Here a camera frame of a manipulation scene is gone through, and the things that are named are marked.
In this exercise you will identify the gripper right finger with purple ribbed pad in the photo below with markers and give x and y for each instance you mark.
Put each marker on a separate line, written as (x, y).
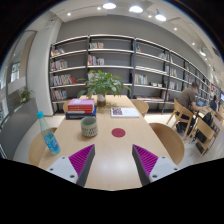
(151, 167)

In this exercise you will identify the clear water bottle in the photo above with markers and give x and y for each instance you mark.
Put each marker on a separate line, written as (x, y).
(48, 135)

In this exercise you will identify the red middle book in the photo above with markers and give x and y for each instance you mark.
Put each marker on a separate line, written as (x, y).
(81, 109)

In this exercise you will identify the dark blue bottom book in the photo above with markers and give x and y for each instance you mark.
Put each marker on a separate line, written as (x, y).
(70, 116)

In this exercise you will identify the wooden chair far left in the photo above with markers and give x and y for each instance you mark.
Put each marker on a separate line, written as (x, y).
(65, 106)

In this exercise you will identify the wooden chair far right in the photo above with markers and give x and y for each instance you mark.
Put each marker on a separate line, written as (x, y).
(141, 106)

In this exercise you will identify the wooden chair under seated man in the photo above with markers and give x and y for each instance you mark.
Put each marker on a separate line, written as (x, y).
(181, 114)

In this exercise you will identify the wooden chair near left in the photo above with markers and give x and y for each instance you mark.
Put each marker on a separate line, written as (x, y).
(36, 149)

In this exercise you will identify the white book with patterned cover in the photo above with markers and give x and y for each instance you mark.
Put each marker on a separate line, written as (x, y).
(124, 112)

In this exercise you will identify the seated man in brown shirt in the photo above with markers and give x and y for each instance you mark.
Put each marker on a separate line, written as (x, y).
(186, 99)

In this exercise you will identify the green speckled ceramic cup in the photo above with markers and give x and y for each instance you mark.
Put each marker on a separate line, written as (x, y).
(89, 126)

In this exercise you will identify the potted green plant, white pot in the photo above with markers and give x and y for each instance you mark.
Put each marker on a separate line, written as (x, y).
(100, 84)

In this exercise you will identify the small potted plant by window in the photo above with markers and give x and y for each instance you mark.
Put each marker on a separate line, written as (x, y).
(25, 95)

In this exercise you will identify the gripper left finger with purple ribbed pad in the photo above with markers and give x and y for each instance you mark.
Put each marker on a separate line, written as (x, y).
(74, 168)

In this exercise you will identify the large grey wall bookshelf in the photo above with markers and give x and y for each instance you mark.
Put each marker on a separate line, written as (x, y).
(149, 71)

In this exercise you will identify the wooden chair near right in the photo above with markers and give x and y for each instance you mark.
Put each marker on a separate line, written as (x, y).
(170, 140)

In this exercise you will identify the round dark red coaster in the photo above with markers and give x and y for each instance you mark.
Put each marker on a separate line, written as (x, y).
(118, 132)

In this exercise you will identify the open laptop on far table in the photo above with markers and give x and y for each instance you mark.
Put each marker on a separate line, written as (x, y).
(200, 103)

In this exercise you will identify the pink top book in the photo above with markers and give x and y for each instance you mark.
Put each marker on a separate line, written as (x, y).
(81, 102)

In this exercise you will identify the wooden chair with black bag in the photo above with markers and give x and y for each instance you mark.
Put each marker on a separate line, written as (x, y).
(203, 134)

